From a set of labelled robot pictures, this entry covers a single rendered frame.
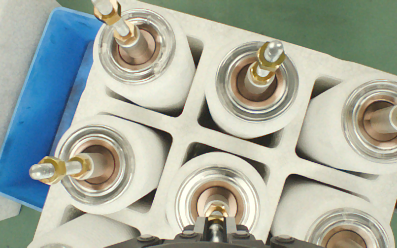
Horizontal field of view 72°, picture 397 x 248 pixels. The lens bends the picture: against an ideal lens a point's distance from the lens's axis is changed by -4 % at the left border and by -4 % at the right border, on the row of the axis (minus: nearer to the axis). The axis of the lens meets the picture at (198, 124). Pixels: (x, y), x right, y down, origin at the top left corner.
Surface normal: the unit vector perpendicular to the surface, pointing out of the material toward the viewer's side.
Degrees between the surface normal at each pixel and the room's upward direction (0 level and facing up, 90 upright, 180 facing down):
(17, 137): 88
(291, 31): 0
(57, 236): 43
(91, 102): 0
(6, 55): 90
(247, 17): 0
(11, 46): 90
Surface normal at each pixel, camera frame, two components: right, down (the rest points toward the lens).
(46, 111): 0.94, 0.30
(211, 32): -0.07, -0.09
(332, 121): -0.73, -0.08
